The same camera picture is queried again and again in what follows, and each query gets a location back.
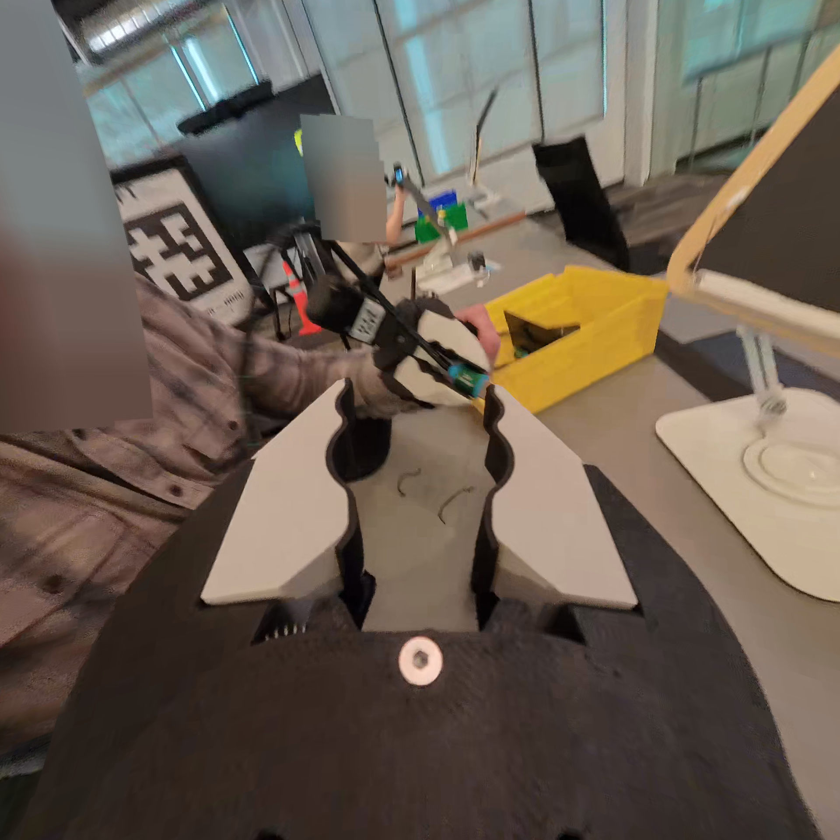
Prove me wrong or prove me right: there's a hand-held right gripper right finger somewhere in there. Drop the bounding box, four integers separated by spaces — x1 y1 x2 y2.
469 385 643 624

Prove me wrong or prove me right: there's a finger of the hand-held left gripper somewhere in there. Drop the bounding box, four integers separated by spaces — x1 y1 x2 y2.
420 313 493 382
388 361 480 410

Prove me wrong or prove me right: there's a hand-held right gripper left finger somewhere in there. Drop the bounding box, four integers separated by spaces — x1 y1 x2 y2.
201 381 366 624

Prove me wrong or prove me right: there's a black braided hdmi cable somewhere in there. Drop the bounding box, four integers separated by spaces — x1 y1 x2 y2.
296 230 493 401

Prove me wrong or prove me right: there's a person's left forearm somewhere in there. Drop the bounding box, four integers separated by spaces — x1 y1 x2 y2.
132 276 395 526

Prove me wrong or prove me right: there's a person's left hand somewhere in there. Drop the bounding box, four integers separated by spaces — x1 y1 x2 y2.
344 368 434 424

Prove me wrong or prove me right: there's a green plastic bin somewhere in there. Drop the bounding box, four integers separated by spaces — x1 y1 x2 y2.
414 191 471 244

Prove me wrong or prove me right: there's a yellow plastic bin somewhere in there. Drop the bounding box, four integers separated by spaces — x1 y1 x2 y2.
479 266 670 414

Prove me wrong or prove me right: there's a black monitor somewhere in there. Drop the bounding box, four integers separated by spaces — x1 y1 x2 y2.
178 73 336 250

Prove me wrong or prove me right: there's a black office chair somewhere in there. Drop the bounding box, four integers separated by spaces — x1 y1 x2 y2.
532 136 631 270

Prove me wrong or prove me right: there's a black and white tag board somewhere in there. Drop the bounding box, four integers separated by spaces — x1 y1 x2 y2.
112 158 257 322

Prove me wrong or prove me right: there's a person's torso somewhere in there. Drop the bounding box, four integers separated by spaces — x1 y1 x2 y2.
0 427 237 762

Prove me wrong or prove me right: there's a white board holder bar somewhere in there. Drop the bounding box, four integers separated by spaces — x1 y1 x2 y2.
689 269 840 355

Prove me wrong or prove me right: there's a black board with wooden edge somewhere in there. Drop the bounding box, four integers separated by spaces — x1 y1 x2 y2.
667 46 840 362

